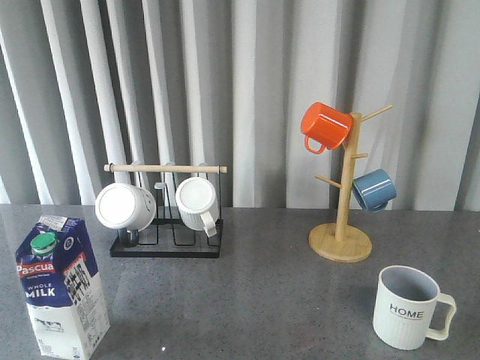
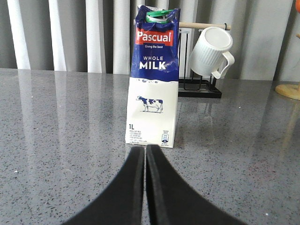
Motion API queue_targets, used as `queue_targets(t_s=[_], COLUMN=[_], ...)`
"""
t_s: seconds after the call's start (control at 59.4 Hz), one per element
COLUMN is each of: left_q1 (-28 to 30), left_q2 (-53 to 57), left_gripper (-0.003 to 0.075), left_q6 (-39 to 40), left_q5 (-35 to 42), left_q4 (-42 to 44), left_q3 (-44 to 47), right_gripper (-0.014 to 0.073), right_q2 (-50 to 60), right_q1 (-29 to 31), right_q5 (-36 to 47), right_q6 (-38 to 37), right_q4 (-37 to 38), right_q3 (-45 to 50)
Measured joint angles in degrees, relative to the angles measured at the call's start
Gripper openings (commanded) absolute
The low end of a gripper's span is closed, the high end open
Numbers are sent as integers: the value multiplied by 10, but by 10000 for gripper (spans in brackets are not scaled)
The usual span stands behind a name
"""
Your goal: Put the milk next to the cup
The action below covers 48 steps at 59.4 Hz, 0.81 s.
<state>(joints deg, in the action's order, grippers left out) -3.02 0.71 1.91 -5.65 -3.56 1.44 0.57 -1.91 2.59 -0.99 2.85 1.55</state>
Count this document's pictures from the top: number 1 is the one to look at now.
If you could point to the blue white milk carton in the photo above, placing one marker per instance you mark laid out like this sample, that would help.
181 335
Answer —
62 286

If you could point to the white HOME ribbed mug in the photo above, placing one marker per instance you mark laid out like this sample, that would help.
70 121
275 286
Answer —
406 299

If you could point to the orange mug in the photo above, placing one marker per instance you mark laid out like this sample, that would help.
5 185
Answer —
324 127

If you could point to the wooden mug tree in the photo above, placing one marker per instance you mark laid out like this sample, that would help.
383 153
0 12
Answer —
339 241

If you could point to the white smiley mug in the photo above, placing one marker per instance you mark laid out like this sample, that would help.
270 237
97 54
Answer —
125 206

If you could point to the blue mug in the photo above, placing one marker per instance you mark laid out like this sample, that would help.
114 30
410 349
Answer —
374 190

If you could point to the grey pleated curtain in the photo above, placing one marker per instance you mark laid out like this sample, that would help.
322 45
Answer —
87 83

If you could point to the black wire mug rack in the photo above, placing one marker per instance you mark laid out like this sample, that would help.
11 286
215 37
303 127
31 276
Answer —
167 235

